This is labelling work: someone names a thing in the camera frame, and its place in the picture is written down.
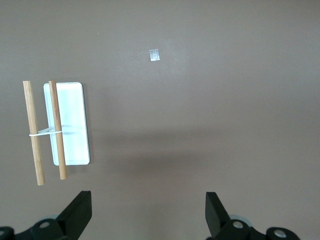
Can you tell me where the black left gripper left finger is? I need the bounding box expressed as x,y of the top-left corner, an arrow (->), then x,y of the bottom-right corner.
24,190 -> 93,240

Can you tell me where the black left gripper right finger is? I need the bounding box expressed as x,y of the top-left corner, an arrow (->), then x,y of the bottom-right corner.
205,191 -> 270,240

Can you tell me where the white rubber band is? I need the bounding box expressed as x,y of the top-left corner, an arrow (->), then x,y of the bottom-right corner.
28,126 -> 64,138

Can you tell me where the white rectangular tray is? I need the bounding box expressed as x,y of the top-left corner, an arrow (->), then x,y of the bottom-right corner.
43,81 -> 91,166

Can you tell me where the wooden dowel rod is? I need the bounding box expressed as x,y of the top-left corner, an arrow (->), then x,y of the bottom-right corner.
48,80 -> 68,181
22,80 -> 46,186

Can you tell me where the clear tape piece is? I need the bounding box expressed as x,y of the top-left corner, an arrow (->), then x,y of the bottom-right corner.
149,48 -> 160,62

